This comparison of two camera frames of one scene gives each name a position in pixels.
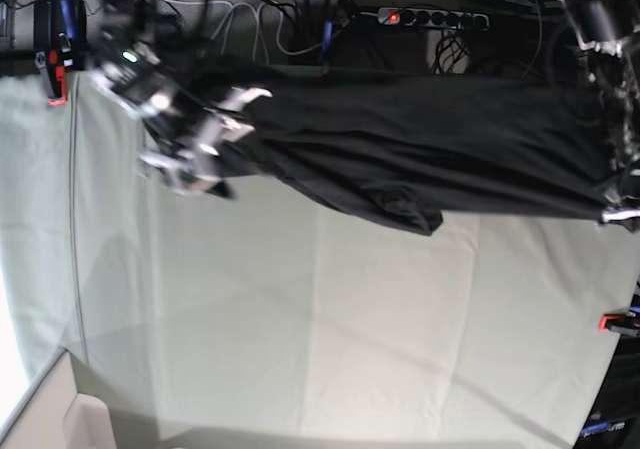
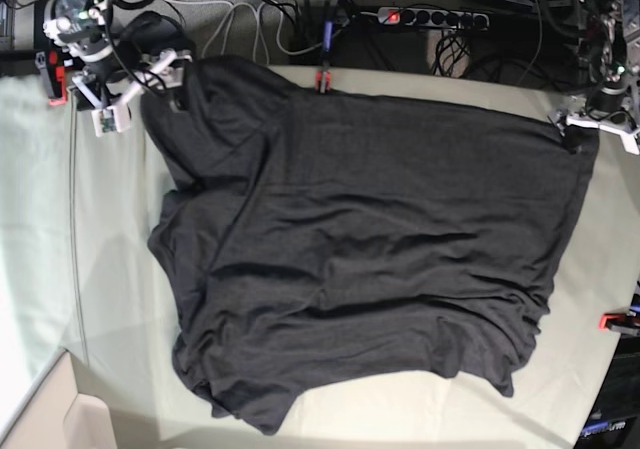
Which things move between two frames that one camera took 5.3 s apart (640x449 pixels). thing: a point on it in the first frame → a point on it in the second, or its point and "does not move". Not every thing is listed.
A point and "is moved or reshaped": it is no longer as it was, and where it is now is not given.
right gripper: [627, 212] → [625, 120]
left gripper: [188, 140] → [170, 70]
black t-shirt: [409, 147] is moved or reshaped
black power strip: [432, 17] does not move
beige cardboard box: [54, 415] does not move
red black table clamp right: [624, 324] does not move
